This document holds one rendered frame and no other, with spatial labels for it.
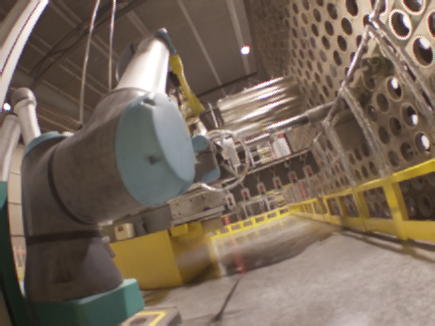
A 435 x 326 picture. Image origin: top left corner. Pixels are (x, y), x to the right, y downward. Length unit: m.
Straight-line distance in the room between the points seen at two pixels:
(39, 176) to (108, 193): 0.14
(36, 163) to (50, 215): 0.09
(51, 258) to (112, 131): 0.21
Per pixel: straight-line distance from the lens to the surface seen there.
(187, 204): 2.44
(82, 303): 0.31
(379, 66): 2.22
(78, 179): 0.28
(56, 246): 0.35
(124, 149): 0.23
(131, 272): 2.50
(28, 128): 0.99
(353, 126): 3.01
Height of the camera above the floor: 0.48
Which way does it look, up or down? 17 degrees up
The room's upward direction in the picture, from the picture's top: 18 degrees counter-clockwise
